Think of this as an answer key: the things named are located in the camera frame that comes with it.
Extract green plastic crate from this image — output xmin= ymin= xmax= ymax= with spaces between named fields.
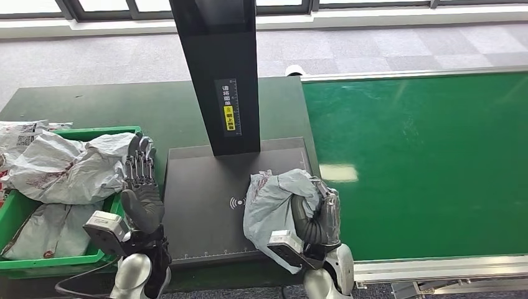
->
xmin=0 ymin=125 xmax=154 ymax=275

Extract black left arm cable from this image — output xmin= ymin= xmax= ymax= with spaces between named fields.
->
xmin=54 ymin=257 xmax=123 ymax=299

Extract white printed QR parcel bag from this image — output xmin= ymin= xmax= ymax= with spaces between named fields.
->
xmin=0 ymin=120 xmax=49 ymax=207

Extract green conveyor belt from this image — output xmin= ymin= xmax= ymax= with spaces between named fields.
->
xmin=302 ymin=72 xmax=528 ymax=262

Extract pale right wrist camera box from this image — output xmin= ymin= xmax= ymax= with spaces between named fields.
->
xmin=266 ymin=230 xmax=327 ymax=271

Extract black yellow label sticker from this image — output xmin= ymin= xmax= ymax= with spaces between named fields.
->
xmin=214 ymin=78 xmax=242 ymax=137

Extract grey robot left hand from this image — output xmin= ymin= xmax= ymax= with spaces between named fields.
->
xmin=120 ymin=131 xmax=166 ymax=235

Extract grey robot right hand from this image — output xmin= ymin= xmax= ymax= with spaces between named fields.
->
xmin=290 ymin=177 xmax=343 ymax=249

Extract grey plastic parcel bag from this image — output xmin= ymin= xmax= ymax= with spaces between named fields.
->
xmin=1 ymin=131 xmax=153 ymax=206
xmin=2 ymin=202 xmax=116 ymax=261
xmin=242 ymin=168 xmax=331 ymax=275

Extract aluminium conveyor frame rail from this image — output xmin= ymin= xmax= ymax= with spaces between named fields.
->
xmin=300 ymin=65 xmax=528 ymax=82
xmin=354 ymin=255 xmax=528 ymax=299

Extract black inbound scanner machine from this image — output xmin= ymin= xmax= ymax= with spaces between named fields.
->
xmin=163 ymin=0 xmax=327 ymax=265

